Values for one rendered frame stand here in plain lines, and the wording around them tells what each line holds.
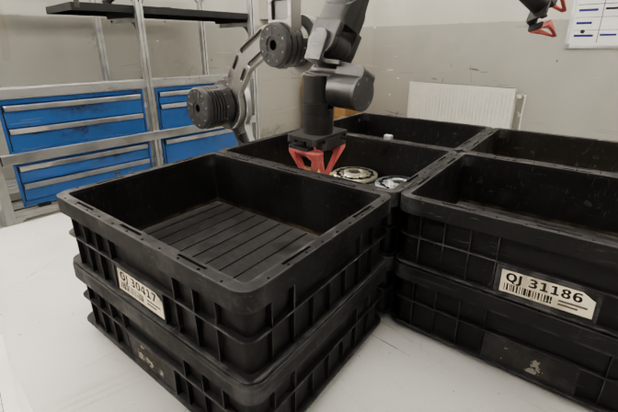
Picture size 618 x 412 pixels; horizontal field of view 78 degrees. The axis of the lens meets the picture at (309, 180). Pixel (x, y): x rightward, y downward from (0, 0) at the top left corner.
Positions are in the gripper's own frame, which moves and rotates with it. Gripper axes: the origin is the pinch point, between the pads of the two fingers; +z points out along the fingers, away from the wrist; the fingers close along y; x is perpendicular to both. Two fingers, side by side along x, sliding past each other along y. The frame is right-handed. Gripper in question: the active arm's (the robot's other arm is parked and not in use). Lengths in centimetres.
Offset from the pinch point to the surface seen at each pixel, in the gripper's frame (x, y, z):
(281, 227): -0.8, -11.0, 6.0
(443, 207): -27.0, -7.3, -4.8
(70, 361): 11.1, -43.7, 18.6
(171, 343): -8.2, -38.0, 7.1
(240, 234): 3.1, -17.3, 6.0
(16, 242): 60, -37, 20
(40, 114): 190, 12, 17
